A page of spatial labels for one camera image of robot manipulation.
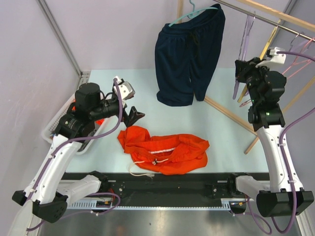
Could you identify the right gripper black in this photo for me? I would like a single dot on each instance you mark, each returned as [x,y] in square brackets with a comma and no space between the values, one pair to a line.
[243,70]

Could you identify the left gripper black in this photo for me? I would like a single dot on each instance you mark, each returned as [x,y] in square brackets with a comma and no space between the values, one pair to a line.
[133,116]

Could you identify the purple notched hanger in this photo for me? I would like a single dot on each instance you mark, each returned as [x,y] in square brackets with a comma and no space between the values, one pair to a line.
[246,37]

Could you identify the orange shorts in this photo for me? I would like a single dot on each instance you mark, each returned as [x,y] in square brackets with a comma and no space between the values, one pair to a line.
[169,155]

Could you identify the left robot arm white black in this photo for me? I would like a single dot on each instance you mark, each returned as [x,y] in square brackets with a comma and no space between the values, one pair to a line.
[73,130]

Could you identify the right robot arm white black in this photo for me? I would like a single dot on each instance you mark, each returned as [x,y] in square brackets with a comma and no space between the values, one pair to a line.
[286,194]

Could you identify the yellow hanger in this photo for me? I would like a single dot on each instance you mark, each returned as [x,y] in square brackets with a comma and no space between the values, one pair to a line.
[271,37]

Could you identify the navy blue shorts hanging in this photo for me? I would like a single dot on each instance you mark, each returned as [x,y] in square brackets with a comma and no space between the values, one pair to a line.
[186,56]

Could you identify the pink hanger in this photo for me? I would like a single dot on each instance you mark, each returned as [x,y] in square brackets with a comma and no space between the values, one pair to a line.
[299,62]

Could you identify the teal hanger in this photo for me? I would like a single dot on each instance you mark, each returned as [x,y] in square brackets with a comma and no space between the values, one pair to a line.
[190,15]

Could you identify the metal hanging rod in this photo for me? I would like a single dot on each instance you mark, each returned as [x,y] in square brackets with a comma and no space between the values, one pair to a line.
[265,20]

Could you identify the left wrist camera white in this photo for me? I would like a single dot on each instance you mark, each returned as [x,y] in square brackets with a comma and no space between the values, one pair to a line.
[124,87]

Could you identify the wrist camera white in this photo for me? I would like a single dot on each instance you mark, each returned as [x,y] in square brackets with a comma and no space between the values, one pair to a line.
[124,87]
[273,59]

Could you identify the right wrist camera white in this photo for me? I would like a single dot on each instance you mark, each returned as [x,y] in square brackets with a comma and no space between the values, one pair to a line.
[273,59]

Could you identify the wooden clothes rack frame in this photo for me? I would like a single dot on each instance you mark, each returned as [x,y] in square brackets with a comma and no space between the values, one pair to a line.
[264,101]

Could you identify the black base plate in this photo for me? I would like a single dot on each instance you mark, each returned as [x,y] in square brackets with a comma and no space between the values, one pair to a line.
[190,190]

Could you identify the aluminium frame post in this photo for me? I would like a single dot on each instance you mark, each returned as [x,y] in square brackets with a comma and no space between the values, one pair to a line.
[44,7]

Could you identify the white cable duct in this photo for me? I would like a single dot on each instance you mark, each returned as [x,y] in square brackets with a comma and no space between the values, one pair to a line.
[100,204]

